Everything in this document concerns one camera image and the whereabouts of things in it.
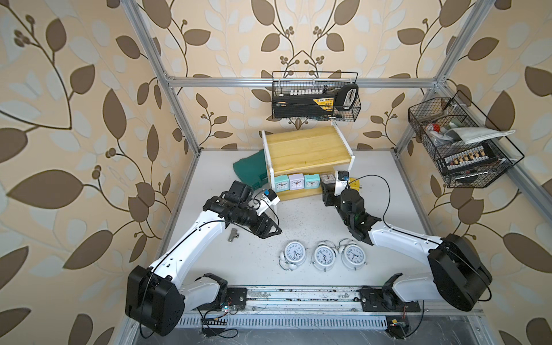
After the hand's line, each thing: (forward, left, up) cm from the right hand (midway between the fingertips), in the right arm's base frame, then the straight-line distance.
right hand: (329, 182), depth 86 cm
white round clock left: (-24, +16, -14) cm, 32 cm away
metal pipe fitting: (-13, +41, -16) cm, 46 cm away
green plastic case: (+19, +35, -14) cm, 42 cm away
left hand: (-18, +22, 0) cm, 29 cm away
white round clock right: (-24, -7, -14) cm, 29 cm away
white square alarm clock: (-1, +14, +3) cm, 14 cm away
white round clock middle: (-24, +4, -14) cm, 28 cm away
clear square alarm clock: (+1, +1, 0) cm, 1 cm away
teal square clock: (0, +7, +2) cm, 7 cm away
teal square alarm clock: (-1, +19, +3) cm, 19 cm away
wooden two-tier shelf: (+3, +9, +16) cm, 18 cm away
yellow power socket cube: (+7, -15, -12) cm, 20 cm away
